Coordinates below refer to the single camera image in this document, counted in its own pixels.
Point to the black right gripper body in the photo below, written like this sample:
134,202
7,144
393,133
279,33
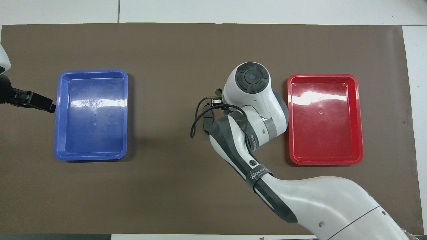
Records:
208,121

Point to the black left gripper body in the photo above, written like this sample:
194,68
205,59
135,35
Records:
8,93

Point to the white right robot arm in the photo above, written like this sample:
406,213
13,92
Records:
300,196

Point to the blue plastic tray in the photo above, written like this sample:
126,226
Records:
93,133

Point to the brown table mat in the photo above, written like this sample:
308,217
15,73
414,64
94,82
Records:
166,193

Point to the red plastic tray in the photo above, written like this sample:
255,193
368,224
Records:
325,133

